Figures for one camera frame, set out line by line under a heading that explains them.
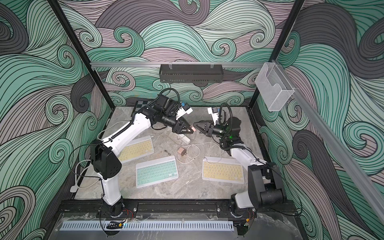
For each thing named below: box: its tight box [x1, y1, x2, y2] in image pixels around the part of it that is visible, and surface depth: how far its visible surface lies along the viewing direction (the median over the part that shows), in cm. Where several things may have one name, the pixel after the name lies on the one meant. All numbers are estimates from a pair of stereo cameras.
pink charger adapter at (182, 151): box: [177, 146, 187, 157], surface depth 95 cm
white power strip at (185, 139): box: [178, 134, 191, 145], surface depth 99 cm
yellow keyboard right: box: [202, 156, 245, 184], surface depth 88 cm
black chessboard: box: [131, 100, 152, 117], surface depth 120 cm
